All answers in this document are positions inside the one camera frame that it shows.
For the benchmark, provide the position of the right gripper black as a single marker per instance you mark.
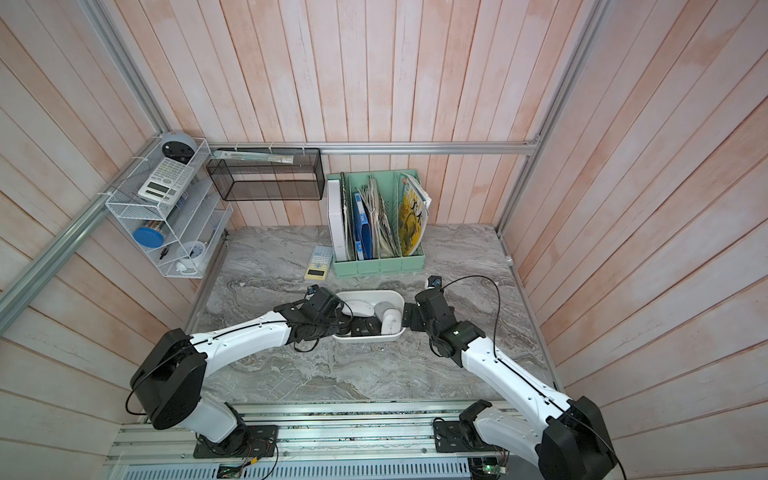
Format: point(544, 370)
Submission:
point(415, 324)

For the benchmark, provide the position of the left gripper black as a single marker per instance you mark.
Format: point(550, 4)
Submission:
point(334, 326)

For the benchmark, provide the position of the white storage box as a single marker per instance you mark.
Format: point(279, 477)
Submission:
point(382, 300)

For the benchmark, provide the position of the white mouse slim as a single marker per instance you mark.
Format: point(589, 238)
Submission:
point(391, 322)

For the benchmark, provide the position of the white mouse wide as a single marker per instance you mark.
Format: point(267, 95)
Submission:
point(358, 308)

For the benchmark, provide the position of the black mouse wide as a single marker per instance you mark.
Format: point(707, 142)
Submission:
point(365, 326)

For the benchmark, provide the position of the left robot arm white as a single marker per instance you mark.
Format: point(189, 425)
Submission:
point(169, 383)

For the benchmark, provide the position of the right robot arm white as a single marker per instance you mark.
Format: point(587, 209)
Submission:
point(562, 437)

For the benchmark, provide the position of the yellow blue calculator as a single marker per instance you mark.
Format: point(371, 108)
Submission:
point(319, 263)

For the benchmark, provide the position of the green file organizer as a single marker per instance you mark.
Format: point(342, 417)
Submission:
point(388, 182)

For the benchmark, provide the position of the newspapers in organizer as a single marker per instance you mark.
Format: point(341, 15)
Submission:
point(382, 236)

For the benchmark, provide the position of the blue folder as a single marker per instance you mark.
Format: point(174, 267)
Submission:
point(363, 232)

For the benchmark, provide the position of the yellow magazine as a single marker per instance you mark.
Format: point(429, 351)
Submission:
point(412, 213)

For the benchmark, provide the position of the white binder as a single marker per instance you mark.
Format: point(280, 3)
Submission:
point(336, 219)

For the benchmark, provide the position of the white ceramic cup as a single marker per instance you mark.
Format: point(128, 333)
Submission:
point(189, 257)

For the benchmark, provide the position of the paper pack on basket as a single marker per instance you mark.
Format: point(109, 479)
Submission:
point(243, 156)

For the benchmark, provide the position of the blue lid jar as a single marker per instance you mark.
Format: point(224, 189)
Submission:
point(151, 234)

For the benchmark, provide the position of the white calculator on shelf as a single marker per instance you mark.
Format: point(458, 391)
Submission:
point(167, 182)

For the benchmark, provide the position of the round white black clock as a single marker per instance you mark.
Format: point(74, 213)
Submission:
point(178, 146)

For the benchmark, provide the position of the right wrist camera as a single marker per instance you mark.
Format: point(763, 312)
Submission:
point(434, 281)

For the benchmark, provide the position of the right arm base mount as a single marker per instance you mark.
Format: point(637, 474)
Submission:
point(462, 436)

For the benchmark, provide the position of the black mesh wall basket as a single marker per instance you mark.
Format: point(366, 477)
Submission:
point(255, 181)

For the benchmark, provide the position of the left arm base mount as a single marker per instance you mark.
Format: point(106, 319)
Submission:
point(249, 441)

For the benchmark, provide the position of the white wire wall shelf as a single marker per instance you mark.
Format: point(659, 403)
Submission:
point(199, 214)

